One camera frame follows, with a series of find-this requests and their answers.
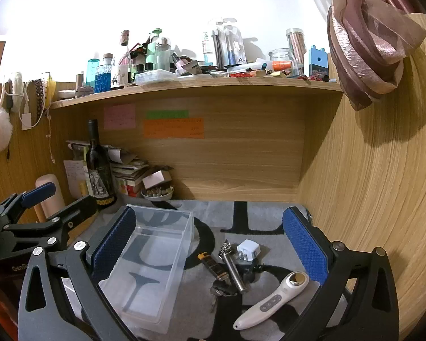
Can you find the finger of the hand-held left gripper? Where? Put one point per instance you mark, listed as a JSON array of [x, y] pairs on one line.
[[74, 214], [39, 192]]

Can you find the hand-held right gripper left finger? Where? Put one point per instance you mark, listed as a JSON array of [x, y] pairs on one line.
[[113, 247]]

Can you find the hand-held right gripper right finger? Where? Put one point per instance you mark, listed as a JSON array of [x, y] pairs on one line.
[[305, 247]]

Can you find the clear plastic storage box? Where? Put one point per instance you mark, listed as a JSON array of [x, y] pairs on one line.
[[152, 255]]

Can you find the white plug adapter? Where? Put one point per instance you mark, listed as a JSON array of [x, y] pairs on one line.
[[248, 249]]

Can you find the white handheld massager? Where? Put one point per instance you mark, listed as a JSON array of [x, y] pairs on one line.
[[269, 305]]

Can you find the silver metal flashlight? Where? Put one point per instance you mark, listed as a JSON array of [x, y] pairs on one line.
[[234, 273]]

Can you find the bunch of keys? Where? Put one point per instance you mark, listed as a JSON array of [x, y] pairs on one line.
[[222, 290]]

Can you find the beige rounded container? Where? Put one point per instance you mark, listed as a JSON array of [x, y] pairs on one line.
[[49, 206]]

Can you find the yellow tube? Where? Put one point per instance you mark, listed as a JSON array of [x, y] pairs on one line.
[[82, 189]]

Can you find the white handwritten note paper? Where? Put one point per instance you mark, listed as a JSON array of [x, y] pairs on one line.
[[72, 177]]

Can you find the grey mat with black letters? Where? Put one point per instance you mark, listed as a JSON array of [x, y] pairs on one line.
[[268, 216]]

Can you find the dark wine bottle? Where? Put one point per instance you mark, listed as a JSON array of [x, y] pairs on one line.
[[98, 170]]

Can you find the stack of books and papers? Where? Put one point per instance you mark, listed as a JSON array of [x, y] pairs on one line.
[[127, 174]]

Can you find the bowl of small stones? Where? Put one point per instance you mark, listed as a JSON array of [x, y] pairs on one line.
[[158, 193]]

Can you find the pale pink card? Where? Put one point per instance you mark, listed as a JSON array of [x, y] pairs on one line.
[[153, 180]]

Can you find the black lace band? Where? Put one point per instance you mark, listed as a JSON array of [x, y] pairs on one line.
[[39, 96]]

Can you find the white small dish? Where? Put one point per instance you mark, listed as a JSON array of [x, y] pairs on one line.
[[67, 94]]

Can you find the pink sticky note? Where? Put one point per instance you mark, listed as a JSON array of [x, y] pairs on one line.
[[119, 117]]

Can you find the orange sticky note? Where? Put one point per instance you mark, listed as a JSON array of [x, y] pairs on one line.
[[174, 128]]

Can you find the teal plastic bottle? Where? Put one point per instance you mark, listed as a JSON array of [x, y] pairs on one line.
[[92, 73]]

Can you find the blue glass bottle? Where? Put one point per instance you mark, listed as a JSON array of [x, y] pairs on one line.
[[103, 76]]

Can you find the green sticky note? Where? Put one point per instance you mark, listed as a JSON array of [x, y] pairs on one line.
[[167, 114]]

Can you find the white printed mug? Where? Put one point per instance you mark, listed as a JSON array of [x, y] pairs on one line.
[[120, 77]]

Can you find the clear lidded plastic container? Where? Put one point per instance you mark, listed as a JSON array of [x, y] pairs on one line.
[[154, 77]]

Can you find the wooden shelf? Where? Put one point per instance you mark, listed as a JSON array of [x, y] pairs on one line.
[[198, 90]]

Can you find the green pump bottle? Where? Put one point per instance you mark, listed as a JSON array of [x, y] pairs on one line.
[[152, 51]]

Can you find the clear glass bottle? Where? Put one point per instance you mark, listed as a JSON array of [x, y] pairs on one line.
[[162, 55]]

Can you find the blue box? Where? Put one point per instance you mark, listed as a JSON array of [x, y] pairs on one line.
[[318, 62]]

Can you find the round glass jar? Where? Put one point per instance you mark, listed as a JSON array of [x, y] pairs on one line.
[[282, 60]]

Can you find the clear tube of pencils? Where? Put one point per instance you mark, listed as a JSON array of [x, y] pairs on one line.
[[296, 42]]

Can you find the pink sheer scarf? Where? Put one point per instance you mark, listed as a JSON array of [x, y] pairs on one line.
[[365, 42]]

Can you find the packaged toothbrushes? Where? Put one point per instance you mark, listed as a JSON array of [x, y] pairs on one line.
[[225, 44]]

